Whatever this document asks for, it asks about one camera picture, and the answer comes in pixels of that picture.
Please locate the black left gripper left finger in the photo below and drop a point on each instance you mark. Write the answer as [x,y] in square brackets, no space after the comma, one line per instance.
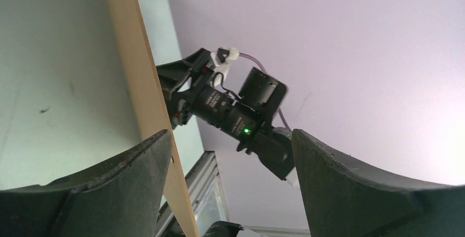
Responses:
[119,196]

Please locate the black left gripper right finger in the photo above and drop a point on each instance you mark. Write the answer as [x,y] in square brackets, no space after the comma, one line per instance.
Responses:
[344,196]

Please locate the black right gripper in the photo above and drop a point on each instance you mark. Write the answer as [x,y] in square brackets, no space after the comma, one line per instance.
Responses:
[189,83]

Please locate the brown cardboard backing board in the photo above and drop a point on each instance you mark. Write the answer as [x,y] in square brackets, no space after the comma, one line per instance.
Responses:
[148,102]

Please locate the orange wooden picture frame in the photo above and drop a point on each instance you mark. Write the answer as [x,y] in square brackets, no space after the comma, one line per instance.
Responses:
[64,100]

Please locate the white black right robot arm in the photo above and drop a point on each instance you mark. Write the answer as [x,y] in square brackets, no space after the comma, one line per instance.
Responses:
[251,122]

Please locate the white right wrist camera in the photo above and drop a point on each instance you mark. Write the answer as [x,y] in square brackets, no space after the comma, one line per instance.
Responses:
[221,60]

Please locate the right aluminium corner post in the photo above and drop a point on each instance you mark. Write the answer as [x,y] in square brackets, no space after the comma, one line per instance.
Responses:
[206,192]

